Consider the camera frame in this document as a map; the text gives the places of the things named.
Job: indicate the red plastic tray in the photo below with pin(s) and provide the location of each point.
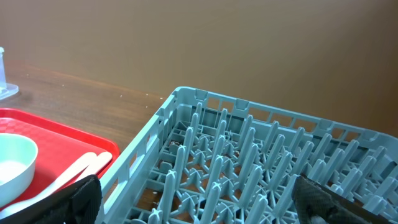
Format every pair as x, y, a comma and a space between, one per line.
59, 146

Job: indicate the grey dishwasher rack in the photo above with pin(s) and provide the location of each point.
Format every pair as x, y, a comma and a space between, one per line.
204, 157

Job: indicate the clear plastic waste bin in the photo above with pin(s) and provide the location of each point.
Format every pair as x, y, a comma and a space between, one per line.
7, 89

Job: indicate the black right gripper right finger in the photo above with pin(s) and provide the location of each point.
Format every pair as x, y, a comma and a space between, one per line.
313, 201

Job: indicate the white plastic fork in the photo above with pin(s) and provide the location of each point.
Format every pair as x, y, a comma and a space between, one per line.
96, 165

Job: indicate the white plastic spoon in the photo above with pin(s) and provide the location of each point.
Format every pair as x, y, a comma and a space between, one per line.
80, 166

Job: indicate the green bowl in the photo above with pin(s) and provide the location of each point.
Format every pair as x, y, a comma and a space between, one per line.
18, 156

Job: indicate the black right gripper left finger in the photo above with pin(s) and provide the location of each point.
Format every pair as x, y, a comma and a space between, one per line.
79, 203

